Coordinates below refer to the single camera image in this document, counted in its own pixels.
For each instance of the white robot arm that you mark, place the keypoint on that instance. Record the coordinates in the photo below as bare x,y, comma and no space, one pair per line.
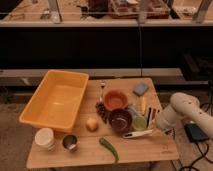
184,105

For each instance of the metal fork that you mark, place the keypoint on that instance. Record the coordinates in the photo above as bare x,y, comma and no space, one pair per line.
102,85

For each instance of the orange ceramic bowl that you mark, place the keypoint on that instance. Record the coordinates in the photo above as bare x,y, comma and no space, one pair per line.
115,99

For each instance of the dark grapes bunch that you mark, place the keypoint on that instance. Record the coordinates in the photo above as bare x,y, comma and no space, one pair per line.
102,111

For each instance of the blue sponge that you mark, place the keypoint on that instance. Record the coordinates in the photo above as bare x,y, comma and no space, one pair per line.
140,89

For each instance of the grey cloth piece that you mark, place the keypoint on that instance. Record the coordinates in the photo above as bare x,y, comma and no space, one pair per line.
131,109

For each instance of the dark purple bowl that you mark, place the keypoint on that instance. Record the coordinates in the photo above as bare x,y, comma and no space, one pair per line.
120,120

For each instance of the wooden table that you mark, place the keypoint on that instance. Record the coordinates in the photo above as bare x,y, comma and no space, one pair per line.
156,147

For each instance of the small green cup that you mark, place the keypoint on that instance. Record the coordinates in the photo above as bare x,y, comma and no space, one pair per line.
139,123

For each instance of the striped multicolour block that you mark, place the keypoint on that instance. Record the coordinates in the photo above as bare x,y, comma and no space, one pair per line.
150,116

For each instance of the yellow plastic bin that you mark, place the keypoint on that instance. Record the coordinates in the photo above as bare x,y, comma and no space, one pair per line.
56,102

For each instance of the green chili pepper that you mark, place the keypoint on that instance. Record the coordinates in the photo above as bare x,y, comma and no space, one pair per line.
105,143

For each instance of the small metal cup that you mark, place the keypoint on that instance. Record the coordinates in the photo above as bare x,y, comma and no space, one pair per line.
70,143

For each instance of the white paper cup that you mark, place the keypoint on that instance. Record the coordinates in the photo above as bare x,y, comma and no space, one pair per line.
45,138

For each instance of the black box on floor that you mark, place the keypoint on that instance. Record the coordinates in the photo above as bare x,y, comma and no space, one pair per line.
194,133

